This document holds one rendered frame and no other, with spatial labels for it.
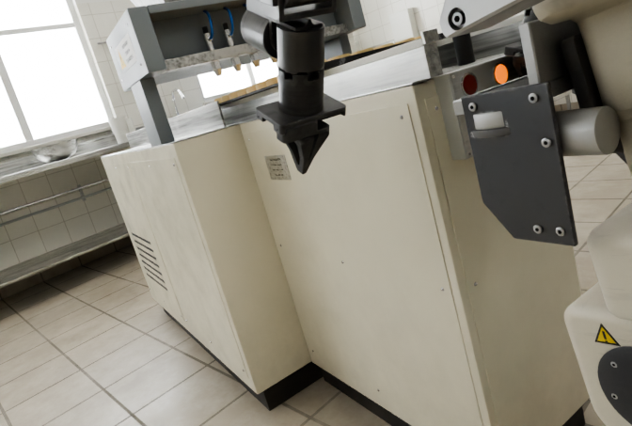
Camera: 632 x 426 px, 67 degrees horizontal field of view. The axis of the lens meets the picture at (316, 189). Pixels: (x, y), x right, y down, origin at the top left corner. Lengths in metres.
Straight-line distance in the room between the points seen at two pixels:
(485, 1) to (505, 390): 0.78
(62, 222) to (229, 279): 3.20
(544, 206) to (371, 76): 0.43
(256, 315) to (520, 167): 1.04
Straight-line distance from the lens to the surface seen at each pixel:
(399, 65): 0.80
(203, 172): 1.32
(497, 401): 1.00
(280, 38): 0.58
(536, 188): 0.52
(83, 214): 4.51
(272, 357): 1.49
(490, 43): 1.05
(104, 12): 4.86
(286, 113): 0.61
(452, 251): 0.84
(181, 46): 1.43
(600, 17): 0.51
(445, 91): 0.80
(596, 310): 0.59
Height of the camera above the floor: 0.87
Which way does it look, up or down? 11 degrees down
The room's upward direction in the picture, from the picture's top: 16 degrees counter-clockwise
